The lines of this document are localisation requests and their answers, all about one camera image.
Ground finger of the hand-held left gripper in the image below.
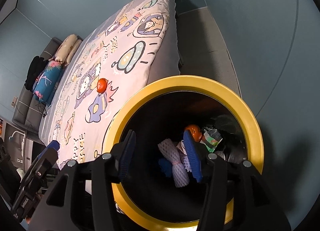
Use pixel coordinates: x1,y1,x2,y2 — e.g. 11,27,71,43
24,141,60,187

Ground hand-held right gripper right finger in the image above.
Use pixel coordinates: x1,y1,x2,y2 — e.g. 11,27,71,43
183,131,292,231

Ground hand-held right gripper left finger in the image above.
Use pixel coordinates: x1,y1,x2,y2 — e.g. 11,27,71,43
31,130,137,231

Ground green and silver wrapper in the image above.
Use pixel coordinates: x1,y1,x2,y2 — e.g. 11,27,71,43
202,129,223,153

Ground orange mandarin peel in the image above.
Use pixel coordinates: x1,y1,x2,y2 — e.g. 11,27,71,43
184,124,202,143

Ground blue glove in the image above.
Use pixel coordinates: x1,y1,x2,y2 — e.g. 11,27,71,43
158,157,173,178

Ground black plastic bag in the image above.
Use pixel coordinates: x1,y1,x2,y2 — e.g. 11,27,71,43
215,115,247,164

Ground yellow-rimmed black bin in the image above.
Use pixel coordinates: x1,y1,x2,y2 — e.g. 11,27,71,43
102,76,264,231

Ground grey padded headboard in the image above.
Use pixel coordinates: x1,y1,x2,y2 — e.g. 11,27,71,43
12,38,63,132

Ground blue floral folded quilt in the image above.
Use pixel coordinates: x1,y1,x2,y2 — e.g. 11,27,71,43
32,59,64,103

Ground whole orange mandarin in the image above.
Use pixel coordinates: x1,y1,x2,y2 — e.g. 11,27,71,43
96,78,108,94

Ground black folded clothes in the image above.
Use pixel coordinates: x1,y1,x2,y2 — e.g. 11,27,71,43
24,56,52,90

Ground beige stacked pillows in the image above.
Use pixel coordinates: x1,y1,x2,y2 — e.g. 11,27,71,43
54,34,83,68

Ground bed with cartoon sheet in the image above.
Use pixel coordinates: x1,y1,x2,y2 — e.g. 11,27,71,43
39,0,185,196

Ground black cable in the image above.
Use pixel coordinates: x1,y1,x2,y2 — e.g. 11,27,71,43
35,101,49,119

